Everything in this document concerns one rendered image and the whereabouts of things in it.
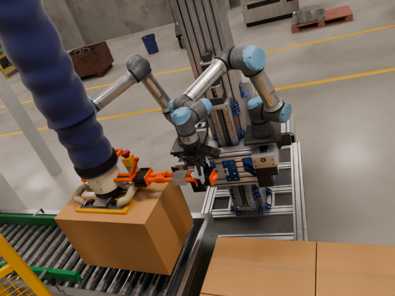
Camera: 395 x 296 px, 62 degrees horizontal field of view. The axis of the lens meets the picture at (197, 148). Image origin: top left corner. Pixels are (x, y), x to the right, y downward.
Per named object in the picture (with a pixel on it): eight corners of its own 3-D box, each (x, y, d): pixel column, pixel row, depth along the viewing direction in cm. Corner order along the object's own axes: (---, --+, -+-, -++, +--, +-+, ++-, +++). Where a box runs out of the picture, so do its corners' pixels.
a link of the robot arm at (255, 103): (257, 112, 209) (253, 93, 202) (275, 115, 199) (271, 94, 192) (245, 121, 202) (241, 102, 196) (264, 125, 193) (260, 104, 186)
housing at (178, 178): (173, 185, 160) (170, 178, 158) (178, 177, 165) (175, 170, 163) (186, 185, 157) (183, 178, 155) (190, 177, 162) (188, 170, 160)
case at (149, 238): (85, 264, 203) (53, 218, 183) (117, 217, 233) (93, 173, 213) (170, 275, 178) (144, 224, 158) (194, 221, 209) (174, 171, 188)
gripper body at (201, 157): (191, 158, 156) (183, 137, 150) (207, 157, 153) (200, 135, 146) (186, 168, 150) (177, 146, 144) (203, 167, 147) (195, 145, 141)
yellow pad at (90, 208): (76, 212, 182) (72, 206, 179) (86, 199, 189) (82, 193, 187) (126, 215, 168) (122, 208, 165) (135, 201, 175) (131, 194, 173)
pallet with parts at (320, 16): (292, 34, 691) (290, 18, 674) (290, 24, 755) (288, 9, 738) (355, 20, 653) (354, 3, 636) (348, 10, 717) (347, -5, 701)
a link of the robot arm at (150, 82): (176, 130, 222) (126, 65, 192) (168, 123, 234) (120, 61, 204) (190, 118, 223) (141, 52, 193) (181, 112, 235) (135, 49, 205)
